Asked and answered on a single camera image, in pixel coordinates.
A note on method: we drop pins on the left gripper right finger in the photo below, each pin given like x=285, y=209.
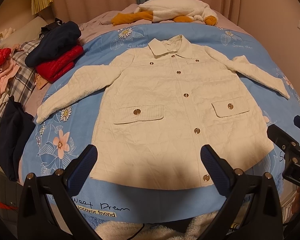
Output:
x=263, y=218

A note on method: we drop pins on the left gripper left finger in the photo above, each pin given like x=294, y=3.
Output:
x=35, y=216

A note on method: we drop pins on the white quilted jacket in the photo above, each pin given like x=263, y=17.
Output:
x=161, y=104

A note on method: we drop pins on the white fluffy robe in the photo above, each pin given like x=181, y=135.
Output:
x=123, y=230

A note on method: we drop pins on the dark navy hanging cloth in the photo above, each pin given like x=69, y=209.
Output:
x=16, y=126

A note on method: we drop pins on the plaid cloth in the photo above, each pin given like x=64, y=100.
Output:
x=22, y=84

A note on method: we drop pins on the pink garment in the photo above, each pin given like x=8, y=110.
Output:
x=7, y=71

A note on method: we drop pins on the red folded garment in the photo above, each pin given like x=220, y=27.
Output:
x=51, y=71

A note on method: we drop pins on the white duck plush toy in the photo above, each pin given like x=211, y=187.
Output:
x=184, y=11

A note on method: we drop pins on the navy folded garment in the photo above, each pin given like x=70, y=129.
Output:
x=54, y=44

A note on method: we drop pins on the white pillow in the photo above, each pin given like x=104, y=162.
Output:
x=28, y=32

